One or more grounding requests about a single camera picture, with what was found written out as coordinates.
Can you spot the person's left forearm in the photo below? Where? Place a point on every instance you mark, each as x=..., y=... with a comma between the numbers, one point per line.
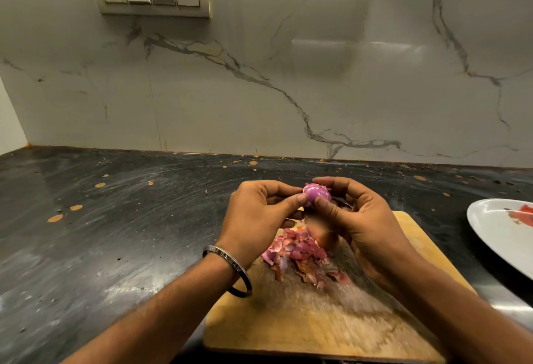
x=166, y=318

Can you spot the wooden cutting board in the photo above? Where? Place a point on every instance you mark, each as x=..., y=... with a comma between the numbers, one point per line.
x=308, y=322

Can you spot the small peeled red onion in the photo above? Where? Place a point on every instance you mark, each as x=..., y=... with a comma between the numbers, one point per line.
x=315, y=193

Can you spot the person's left thumb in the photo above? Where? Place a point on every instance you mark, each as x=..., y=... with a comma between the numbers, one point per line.
x=289, y=208

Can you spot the red vegetable piece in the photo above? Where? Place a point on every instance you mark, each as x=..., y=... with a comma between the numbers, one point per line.
x=524, y=214

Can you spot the person's right hand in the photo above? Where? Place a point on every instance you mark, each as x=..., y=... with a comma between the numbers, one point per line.
x=370, y=230

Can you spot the pile of red onion peels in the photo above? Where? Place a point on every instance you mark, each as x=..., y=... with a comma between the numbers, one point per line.
x=302, y=253

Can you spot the person's left hand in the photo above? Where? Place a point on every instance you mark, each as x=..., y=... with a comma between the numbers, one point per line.
x=250, y=218

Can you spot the person's right forearm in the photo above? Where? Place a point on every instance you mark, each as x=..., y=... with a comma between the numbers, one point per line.
x=462, y=318

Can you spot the person's right thumb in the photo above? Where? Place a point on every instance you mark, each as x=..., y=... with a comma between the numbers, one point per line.
x=331, y=213

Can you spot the white plate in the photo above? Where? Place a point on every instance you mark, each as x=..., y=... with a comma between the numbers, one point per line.
x=499, y=238

